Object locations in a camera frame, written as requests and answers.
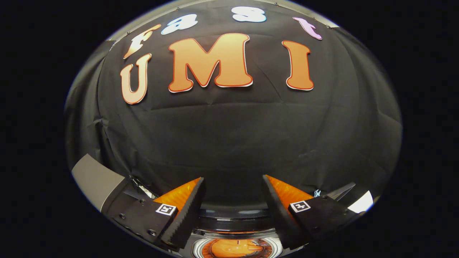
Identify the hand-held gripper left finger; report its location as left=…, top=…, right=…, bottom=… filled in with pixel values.
left=108, top=177, right=206, bottom=250

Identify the orange yellow shirt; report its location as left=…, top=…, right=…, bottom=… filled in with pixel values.
left=210, top=239, right=264, bottom=258

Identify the grey top-load washing machine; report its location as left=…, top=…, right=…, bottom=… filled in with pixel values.
left=179, top=229, right=287, bottom=258

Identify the white counter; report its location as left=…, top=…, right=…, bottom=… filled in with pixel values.
left=347, top=191, right=374, bottom=214

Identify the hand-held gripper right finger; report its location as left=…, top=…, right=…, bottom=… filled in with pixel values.
left=262, top=175, right=364, bottom=250

